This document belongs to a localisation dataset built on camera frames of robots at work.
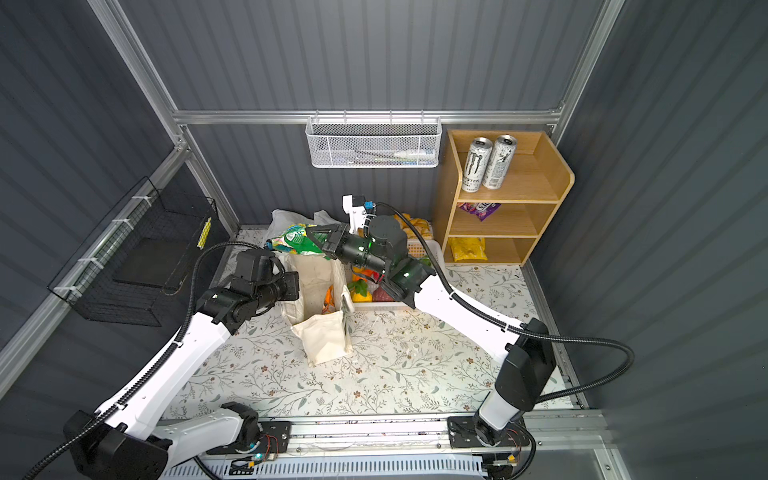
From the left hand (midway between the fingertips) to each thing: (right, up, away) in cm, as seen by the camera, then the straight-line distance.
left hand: (298, 278), depth 78 cm
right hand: (+7, +10, -17) cm, 21 cm away
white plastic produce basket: (+17, -6, +15) cm, 24 cm away
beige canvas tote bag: (+9, -7, -11) cm, 16 cm away
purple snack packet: (+55, +22, +22) cm, 63 cm away
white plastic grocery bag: (-14, +18, +27) cm, 36 cm away
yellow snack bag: (+52, +9, +31) cm, 61 cm away
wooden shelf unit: (+70, +29, +14) cm, 77 cm away
